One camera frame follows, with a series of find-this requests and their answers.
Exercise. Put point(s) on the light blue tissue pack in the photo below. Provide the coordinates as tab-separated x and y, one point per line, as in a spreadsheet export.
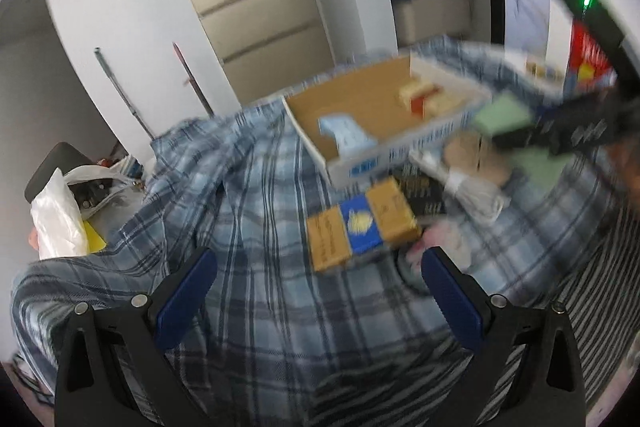
350	139

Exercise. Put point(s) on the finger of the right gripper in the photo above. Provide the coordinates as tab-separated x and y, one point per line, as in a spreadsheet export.
517	139

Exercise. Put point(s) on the beige bathroom vanity cabinet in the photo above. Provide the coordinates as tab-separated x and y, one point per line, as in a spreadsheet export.
419	20

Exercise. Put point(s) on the white cardboard tray box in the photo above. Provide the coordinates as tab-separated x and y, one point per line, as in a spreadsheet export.
370	96

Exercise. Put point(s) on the red broom handle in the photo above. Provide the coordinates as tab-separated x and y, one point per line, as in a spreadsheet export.
192	82

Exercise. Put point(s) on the gold yellow box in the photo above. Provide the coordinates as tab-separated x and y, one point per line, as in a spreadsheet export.
358	228

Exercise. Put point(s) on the round tan silicone mat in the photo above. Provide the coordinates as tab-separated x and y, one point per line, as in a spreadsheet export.
471	153

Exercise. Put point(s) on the green sponge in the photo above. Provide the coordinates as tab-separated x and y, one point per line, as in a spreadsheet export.
507	122

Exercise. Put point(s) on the grey mop handle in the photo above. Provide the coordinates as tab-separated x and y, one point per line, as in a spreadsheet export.
121	93

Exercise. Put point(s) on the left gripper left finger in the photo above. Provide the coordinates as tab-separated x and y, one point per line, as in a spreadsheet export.
91	389

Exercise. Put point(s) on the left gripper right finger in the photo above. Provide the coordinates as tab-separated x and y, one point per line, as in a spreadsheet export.
548	388

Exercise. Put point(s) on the red gold cigarette box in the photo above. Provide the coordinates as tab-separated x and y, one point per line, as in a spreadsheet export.
427	100

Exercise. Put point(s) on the red iced tea bottle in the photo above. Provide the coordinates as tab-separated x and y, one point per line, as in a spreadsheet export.
588	69

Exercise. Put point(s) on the dark chair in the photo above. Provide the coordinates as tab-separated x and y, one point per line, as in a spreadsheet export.
63	157

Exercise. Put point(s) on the black Face tissue pack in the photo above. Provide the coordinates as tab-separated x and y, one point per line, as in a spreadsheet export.
424	194

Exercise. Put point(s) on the blue plaid cloth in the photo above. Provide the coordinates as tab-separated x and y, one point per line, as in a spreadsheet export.
277	344

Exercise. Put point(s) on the white plastic bag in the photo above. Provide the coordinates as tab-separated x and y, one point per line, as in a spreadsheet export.
57	221

